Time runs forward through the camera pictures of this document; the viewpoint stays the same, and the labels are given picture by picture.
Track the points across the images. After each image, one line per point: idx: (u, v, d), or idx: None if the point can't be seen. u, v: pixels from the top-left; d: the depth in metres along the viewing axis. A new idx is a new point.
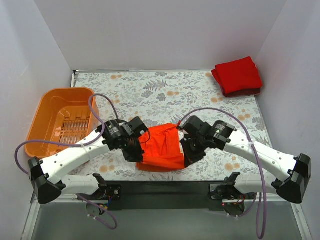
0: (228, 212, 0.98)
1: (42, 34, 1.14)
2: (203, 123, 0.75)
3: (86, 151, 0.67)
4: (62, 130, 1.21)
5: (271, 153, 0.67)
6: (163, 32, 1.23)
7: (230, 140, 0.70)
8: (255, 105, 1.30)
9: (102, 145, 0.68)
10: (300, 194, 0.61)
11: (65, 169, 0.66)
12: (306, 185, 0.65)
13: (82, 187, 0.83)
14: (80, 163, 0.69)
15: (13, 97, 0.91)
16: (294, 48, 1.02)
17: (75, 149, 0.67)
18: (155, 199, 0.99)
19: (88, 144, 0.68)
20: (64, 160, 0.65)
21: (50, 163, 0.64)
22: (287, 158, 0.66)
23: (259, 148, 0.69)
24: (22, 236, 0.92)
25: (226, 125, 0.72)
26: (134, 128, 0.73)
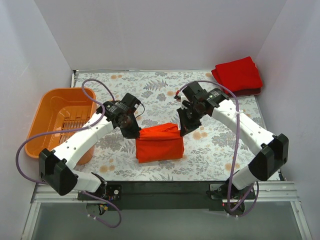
0: (228, 212, 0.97)
1: (42, 34, 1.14)
2: (200, 89, 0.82)
3: (95, 131, 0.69)
4: (62, 130, 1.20)
5: (252, 125, 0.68)
6: (163, 32, 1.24)
7: (219, 105, 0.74)
8: (255, 105, 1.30)
9: (107, 123, 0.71)
10: (266, 168, 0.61)
11: (79, 152, 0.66)
12: (279, 167, 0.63)
13: (87, 183, 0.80)
14: (89, 145, 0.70)
15: (13, 97, 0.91)
16: (295, 48, 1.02)
17: (83, 132, 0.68)
18: (155, 199, 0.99)
19: (94, 124, 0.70)
20: (76, 143, 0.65)
21: (63, 150, 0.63)
22: (266, 134, 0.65)
23: (243, 120, 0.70)
24: (22, 236, 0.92)
25: (220, 93, 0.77)
26: (129, 103, 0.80)
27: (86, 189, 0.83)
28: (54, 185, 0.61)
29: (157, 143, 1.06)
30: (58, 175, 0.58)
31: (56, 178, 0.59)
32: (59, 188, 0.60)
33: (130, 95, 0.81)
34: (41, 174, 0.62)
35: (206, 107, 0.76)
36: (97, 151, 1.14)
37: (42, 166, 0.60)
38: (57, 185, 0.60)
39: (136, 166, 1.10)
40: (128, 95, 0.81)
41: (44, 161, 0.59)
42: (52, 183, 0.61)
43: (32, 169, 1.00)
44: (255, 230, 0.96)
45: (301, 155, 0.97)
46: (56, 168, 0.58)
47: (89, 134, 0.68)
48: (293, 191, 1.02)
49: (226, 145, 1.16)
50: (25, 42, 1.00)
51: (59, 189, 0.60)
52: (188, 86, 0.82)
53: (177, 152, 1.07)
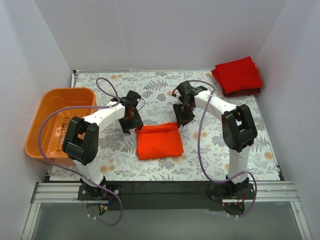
0: (228, 212, 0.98)
1: (42, 34, 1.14)
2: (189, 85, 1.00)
3: (114, 110, 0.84)
4: (62, 130, 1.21)
5: (221, 101, 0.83)
6: (163, 32, 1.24)
7: (198, 94, 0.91)
8: (255, 105, 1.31)
9: (123, 107, 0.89)
10: (231, 131, 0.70)
11: (103, 123, 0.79)
12: (247, 132, 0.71)
13: (95, 171, 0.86)
14: (108, 121, 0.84)
15: (12, 97, 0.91)
16: (294, 48, 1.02)
17: (105, 109, 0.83)
18: (155, 199, 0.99)
19: (114, 105, 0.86)
20: (101, 115, 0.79)
21: (92, 118, 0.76)
22: (231, 105, 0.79)
23: (215, 99, 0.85)
24: (22, 236, 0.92)
25: (202, 88, 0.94)
26: (133, 97, 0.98)
27: (92, 178, 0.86)
28: (79, 148, 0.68)
29: (156, 137, 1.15)
30: (89, 135, 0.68)
31: (86, 139, 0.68)
32: (85, 150, 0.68)
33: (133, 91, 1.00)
34: (66, 140, 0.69)
35: (190, 99, 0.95)
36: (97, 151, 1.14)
37: (72, 130, 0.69)
38: (86, 146, 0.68)
39: (136, 166, 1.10)
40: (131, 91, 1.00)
41: (75, 126, 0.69)
42: (78, 146, 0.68)
43: (31, 169, 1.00)
44: (255, 230, 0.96)
45: (301, 155, 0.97)
46: (88, 129, 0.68)
47: (110, 111, 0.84)
48: (293, 191, 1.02)
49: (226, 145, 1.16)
50: (25, 43, 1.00)
51: (84, 151, 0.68)
52: (179, 84, 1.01)
53: (173, 146, 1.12)
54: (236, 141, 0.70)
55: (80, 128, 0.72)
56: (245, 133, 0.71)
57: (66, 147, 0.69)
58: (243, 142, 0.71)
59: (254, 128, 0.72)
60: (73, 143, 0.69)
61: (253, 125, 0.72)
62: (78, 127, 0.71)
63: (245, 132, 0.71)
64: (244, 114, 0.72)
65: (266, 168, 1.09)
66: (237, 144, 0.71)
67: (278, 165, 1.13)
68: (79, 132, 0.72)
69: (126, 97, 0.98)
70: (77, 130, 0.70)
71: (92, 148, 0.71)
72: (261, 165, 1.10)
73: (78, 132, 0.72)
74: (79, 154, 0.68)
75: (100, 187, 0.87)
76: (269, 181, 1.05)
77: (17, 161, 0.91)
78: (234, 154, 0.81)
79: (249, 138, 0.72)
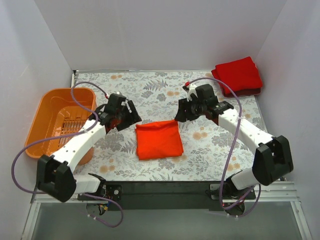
0: (228, 212, 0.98)
1: (42, 34, 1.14)
2: (212, 95, 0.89)
3: (90, 135, 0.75)
4: (62, 130, 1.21)
5: (253, 128, 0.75)
6: (163, 32, 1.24)
7: (223, 113, 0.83)
8: (255, 105, 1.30)
9: (101, 127, 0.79)
10: (267, 168, 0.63)
11: (77, 155, 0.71)
12: (282, 169, 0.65)
13: (88, 183, 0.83)
14: (86, 148, 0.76)
15: (13, 97, 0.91)
16: (295, 49, 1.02)
17: (80, 136, 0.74)
18: (155, 199, 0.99)
19: (90, 128, 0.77)
20: (75, 147, 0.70)
21: (63, 153, 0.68)
22: (264, 135, 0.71)
23: (244, 123, 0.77)
24: (22, 236, 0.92)
25: (227, 104, 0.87)
26: (115, 104, 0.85)
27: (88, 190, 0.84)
28: (53, 189, 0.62)
29: (154, 136, 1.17)
30: (60, 177, 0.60)
31: (58, 181, 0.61)
32: (59, 192, 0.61)
33: (114, 96, 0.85)
34: (39, 182, 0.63)
35: (213, 116, 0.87)
36: (97, 151, 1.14)
37: (41, 171, 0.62)
38: (58, 188, 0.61)
39: (136, 166, 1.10)
40: (112, 96, 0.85)
41: (44, 166, 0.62)
42: (51, 188, 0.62)
43: (31, 170, 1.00)
44: (255, 230, 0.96)
45: (302, 155, 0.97)
46: (57, 171, 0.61)
47: (85, 138, 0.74)
48: (293, 191, 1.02)
49: (226, 145, 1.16)
50: (24, 43, 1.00)
51: (59, 193, 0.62)
52: (202, 91, 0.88)
53: (173, 147, 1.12)
54: (270, 180, 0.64)
55: (52, 166, 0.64)
56: (280, 171, 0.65)
57: (41, 188, 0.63)
58: (276, 178, 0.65)
59: (290, 165, 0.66)
60: (46, 184, 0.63)
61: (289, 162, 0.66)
62: (49, 166, 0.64)
63: (280, 170, 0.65)
64: (281, 147, 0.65)
65: None
66: (269, 181, 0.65)
67: None
68: (51, 170, 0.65)
69: (108, 104, 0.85)
70: (47, 169, 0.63)
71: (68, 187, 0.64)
72: None
73: (51, 170, 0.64)
74: (55, 195, 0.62)
75: (98, 197, 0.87)
76: None
77: (17, 161, 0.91)
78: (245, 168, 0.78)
79: (282, 175, 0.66)
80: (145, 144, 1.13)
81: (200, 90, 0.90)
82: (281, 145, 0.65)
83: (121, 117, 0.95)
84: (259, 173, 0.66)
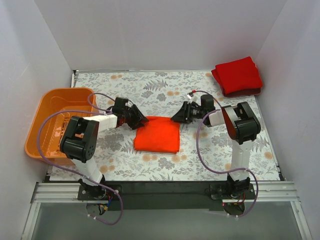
0: (228, 212, 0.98)
1: (42, 33, 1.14)
2: (212, 106, 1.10)
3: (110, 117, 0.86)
4: (62, 130, 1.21)
5: None
6: (163, 32, 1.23)
7: None
8: (255, 105, 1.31)
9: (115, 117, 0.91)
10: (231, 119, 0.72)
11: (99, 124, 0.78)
12: (250, 123, 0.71)
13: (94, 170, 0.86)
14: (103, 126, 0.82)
15: (13, 97, 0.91)
16: (294, 48, 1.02)
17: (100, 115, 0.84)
18: (155, 199, 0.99)
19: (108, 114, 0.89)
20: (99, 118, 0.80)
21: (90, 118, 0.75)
22: None
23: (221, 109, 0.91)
24: (22, 236, 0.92)
25: None
26: (121, 105, 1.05)
27: (92, 177, 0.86)
28: (77, 145, 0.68)
29: (153, 128, 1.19)
30: (90, 131, 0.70)
31: (86, 135, 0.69)
32: (84, 146, 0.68)
33: (119, 99, 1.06)
34: (66, 137, 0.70)
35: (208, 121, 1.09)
36: (97, 151, 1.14)
37: (71, 129, 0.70)
38: (85, 142, 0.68)
39: (136, 166, 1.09)
40: (118, 99, 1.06)
41: (75, 123, 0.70)
42: (75, 144, 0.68)
43: (31, 169, 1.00)
44: (255, 230, 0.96)
45: (301, 155, 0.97)
46: (88, 126, 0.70)
47: (105, 116, 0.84)
48: (293, 191, 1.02)
49: (226, 145, 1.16)
50: (24, 42, 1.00)
51: (84, 149, 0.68)
52: (205, 101, 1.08)
53: (172, 143, 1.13)
54: (237, 132, 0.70)
55: (80, 127, 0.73)
56: (247, 124, 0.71)
57: (65, 146, 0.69)
58: (245, 130, 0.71)
59: (257, 120, 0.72)
60: (70, 142, 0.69)
61: (254, 117, 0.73)
62: (77, 126, 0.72)
63: (246, 123, 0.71)
64: (244, 108, 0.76)
65: (266, 168, 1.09)
66: (237, 135, 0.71)
67: (278, 165, 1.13)
68: (77, 132, 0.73)
69: (115, 106, 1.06)
70: (76, 129, 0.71)
71: (91, 147, 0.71)
72: (260, 165, 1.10)
73: (77, 131, 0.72)
74: (77, 151, 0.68)
75: (101, 186, 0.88)
76: (269, 181, 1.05)
77: (17, 161, 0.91)
78: (236, 147, 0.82)
79: (252, 130, 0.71)
80: (145, 138, 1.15)
81: (203, 99, 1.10)
82: (243, 106, 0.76)
83: (128, 116, 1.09)
84: (231, 131, 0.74)
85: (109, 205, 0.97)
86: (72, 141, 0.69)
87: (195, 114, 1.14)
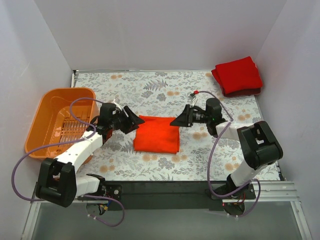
0: (228, 212, 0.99)
1: (42, 34, 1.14)
2: (220, 114, 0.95)
3: (90, 141, 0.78)
4: (62, 130, 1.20)
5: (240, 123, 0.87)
6: (163, 32, 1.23)
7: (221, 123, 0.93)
8: (255, 105, 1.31)
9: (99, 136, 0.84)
10: (251, 146, 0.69)
11: (79, 159, 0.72)
12: (271, 150, 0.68)
13: (87, 184, 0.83)
14: (85, 155, 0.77)
15: (13, 97, 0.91)
16: (294, 48, 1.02)
17: (79, 142, 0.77)
18: (155, 199, 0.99)
19: (89, 136, 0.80)
20: (76, 150, 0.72)
21: (66, 156, 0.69)
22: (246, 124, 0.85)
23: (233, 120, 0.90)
24: (22, 236, 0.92)
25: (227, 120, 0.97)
26: (106, 116, 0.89)
27: (87, 191, 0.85)
28: (56, 193, 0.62)
29: (153, 127, 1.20)
30: (64, 178, 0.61)
31: (62, 181, 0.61)
32: (63, 194, 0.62)
33: (105, 107, 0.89)
34: (40, 186, 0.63)
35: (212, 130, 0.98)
36: (97, 151, 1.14)
37: (44, 175, 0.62)
38: (62, 189, 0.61)
39: (136, 166, 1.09)
40: (103, 108, 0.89)
41: (48, 169, 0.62)
42: (54, 191, 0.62)
43: (31, 169, 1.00)
44: (255, 230, 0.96)
45: (302, 155, 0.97)
46: (62, 171, 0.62)
47: (84, 143, 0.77)
48: (293, 191, 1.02)
49: (226, 145, 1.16)
50: (24, 42, 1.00)
51: (62, 195, 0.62)
52: (212, 108, 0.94)
53: (172, 143, 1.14)
54: (257, 161, 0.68)
55: (55, 169, 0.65)
56: (267, 152, 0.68)
57: (42, 194, 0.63)
58: (265, 160, 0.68)
59: (277, 145, 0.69)
60: (48, 188, 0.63)
61: (274, 142, 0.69)
62: (52, 169, 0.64)
63: (266, 150, 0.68)
64: (262, 130, 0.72)
65: (266, 168, 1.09)
66: (258, 163, 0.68)
67: (278, 165, 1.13)
68: (54, 174, 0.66)
69: (100, 117, 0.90)
70: (51, 172, 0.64)
71: (71, 190, 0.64)
72: None
73: (53, 173, 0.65)
74: (57, 199, 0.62)
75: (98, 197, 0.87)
76: (269, 181, 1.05)
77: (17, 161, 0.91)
78: (247, 167, 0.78)
79: (272, 157, 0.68)
80: (145, 136, 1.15)
81: (210, 106, 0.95)
82: (260, 127, 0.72)
83: (117, 124, 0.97)
84: (248, 157, 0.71)
85: (108, 205, 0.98)
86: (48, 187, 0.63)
87: (199, 119, 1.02)
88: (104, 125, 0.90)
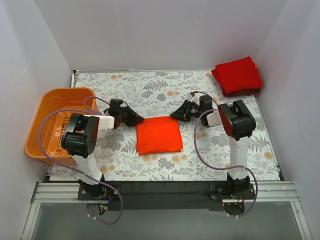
0: (228, 212, 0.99)
1: (42, 33, 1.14)
2: (210, 107, 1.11)
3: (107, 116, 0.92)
4: (62, 130, 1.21)
5: None
6: (163, 32, 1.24)
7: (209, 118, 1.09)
8: (255, 105, 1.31)
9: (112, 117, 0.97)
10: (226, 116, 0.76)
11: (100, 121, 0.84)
12: (245, 117, 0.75)
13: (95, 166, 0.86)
14: (103, 125, 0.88)
15: (13, 97, 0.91)
16: (294, 48, 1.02)
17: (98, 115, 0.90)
18: (155, 199, 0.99)
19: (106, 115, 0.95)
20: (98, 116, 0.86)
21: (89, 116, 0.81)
22: None
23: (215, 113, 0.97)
24: (22, 236, 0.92)
25: None
26: (116, 107, 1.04)
27: (92, 175, 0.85)
28: (80, 139, 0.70)
29: (153, 128, 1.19)
30: (90, 126, 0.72)
31: (88, 129, 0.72)
32: (86, 140, 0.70)
33: (114, 100, 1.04)
34: (67, 132, 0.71)
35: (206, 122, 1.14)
36: (97, 151, 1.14)
37: (73, 124, 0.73)
38: (87, 135, 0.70)
39: (136, 166, 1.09)
40: (113, 101, 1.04)
41: (76, 120, 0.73)
42: (78, 138, 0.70)
43: (31, 169, 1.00)
44: (255, 230, 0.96)
45: (301, 155, 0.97)
46: (89, 121, 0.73)
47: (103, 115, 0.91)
48: (293, 191, 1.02)
49: (226, 145, 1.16)
50: (25, 42, 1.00)
51: (85, 143, 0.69)
52: (204, 103, 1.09)
53: (174, 143, 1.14)
54: (233, 129, 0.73)
55: (80, 124, 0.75)
56: (241, 121, 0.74)
57: (66, 140, 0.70)
58: (241, 126, 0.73)
59: (252, 117, 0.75)
60: (72, 135, 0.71)
61: (249, 114, 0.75)
62: (78, 123, 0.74)
63: (241, 120, 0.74)
64: (239, 106, 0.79)
65: (266, 168, 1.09)
66: (233, 132, 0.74)
67: (278, 165, 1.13)
68: (78, 128, 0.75)
69: (111, 108, 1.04)
70: (77, 125, 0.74)
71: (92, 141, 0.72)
72: (260, 165, 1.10)
73: (78, 127, 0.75)
74: (80, 145, 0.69)
75: (101, 184, 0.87)
76: (269, 181, 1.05)
77: (17, 160, 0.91)
78: (233, 144, 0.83)
79: (247, 127, 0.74)
80: (145, 139, 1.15)
81: (202, 101, 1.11)
82: (237, 104, 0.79)
83: (123, 116, 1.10)
84: (227, 129, 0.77)
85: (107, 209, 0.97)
86: (73, 135, 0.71)
87: (193, 113, 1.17)
88: (114, 114, 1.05)
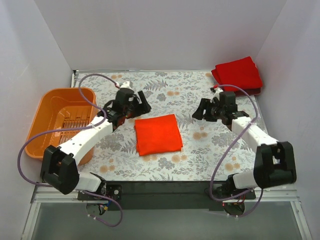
0: (228, 212, 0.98)
1: (42, 33, 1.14)
2: (234, 103, 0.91)
3: (98, 130, 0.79)
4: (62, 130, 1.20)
5: (261, 132, 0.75)
6: (163, 32, 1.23)
7: (236, 118, 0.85)
8: (255, 105, 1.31)
9: (109, 124, 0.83)
10: (266, 168, 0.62)
11: (84, 148, 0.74)
12: (287, 174, 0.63)
13: (89, 181, 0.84)
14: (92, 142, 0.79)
15: (13, 97, 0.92)
16: (295, 48, 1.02)
17: (88, 131, 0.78)
18: (155, 199, 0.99)
19: (97, 124, 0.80)
20: (81, 140, 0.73)
21: (69, 145, 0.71)
22: (271, 139, 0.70)
23: (253, 128, 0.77)
24: (22, 236, 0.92)
25: (243, 112, 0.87)
26: (121, 103, 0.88)
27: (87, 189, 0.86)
28: (56, 180, 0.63)
29: (154, 129, 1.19)
30: (64, 168, 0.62)
31: (62, 171, 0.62)
32: (62, 182, 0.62)
33: (121, 93, 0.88)
34: (43, 171, 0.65)
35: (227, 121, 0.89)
36: (97, 151, 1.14)
37: (47, 162, 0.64)
38: (62, 178, 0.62)
39: (136, 166, 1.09)
40: (119, 93, 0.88)
41: (50, 157, 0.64)
42: (55, 178, 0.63)
43: (31, 169, 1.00)
44: (255, 230, 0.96)
45: (301, 155, 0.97)
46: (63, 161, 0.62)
47: (93, 131, 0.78)
48: (293, 191, 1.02)
49: (226, 145, 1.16)
50: (24, 42, 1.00)
51: (62, 184, 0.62)
52: (224, 96, 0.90)
53: (174, 142, 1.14)
54: (266, 184, 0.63)
55: (58, 157, 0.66)
56: (281, 175, 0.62)
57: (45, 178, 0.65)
58: (275, 184, 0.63)
59: (294, 174, 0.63)
60: (50, 174, 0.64)
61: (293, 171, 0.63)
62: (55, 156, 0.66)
63: (280, 177, 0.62)
64: (285, 153, 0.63)
65: None
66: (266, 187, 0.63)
67: None
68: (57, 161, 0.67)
69: (115, 102, 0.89)
70: (53, 160, 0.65)
71: (71, 180, 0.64)
72: None
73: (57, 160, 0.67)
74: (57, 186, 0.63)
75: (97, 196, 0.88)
76: None
77: None
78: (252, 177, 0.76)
79: (284, 182, 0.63)
80: (145, 139, 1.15)
81: (222, 96, 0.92)
82: (284, 149, 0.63)
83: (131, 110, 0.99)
84: (258, 175, 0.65)
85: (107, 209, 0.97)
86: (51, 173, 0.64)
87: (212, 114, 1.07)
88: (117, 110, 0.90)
